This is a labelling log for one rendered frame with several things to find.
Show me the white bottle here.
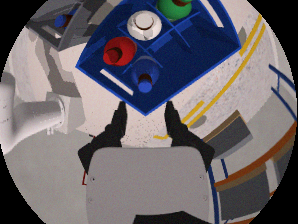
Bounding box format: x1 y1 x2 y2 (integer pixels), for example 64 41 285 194
127 10 162 41

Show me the blue crate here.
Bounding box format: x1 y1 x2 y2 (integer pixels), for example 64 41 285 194
75 0 242 116

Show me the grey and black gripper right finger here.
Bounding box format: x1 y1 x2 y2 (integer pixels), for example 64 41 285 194
164 101 215 173

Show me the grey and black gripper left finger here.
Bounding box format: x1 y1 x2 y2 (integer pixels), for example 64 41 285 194
78 101 128 175

